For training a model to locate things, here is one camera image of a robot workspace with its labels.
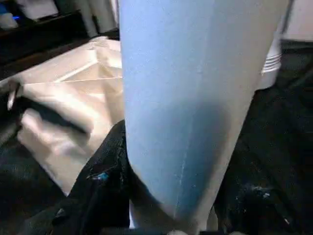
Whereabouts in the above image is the white plastic stool seat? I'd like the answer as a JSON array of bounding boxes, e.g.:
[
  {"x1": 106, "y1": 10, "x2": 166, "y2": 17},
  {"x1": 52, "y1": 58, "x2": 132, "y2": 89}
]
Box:
[{"x1": 0, "y1": 36, "x2": 127, "y2": 196}]

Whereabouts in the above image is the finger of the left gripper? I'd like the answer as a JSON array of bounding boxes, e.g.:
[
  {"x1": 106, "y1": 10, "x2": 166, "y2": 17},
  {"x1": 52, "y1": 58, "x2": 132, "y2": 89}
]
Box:
[{"x1": 18, "y1": 96, "x2": 89, "y2": 135}]

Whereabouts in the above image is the black work mat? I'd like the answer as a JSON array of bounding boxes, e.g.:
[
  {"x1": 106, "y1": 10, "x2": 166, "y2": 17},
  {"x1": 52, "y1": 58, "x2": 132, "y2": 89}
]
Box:
[{"x1": 0, "y1": 39, "x2": 313, "y2": 235}]

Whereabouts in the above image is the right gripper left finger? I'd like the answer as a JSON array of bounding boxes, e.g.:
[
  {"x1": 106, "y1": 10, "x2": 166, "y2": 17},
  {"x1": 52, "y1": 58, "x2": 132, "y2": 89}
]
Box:
[{"x1": 24, "y1": 119, "x2": 131, "y2": 235}]

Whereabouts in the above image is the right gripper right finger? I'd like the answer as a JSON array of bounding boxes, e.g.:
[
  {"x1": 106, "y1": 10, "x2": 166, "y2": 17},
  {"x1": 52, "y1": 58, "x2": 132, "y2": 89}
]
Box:
[{"x1": 213, "y1": 146, "x2": 302, "y2": 235}]

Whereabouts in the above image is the white plastic table leg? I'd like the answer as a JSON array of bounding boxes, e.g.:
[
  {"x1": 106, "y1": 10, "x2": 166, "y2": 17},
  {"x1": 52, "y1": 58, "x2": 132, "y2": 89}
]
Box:
[
  {"x1": 118, "y1": 0, "x2": 294, "y2": 235},
  {"x1": 259, "y1": 31, "x2": 282, "y2": 89}
]

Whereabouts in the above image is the white cabinet with glass doors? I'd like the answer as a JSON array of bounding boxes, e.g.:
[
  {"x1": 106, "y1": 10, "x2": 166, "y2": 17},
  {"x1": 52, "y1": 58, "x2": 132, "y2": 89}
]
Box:
[{"x1": 276, "y1": 0, "x2": 313, "y2": 42}]

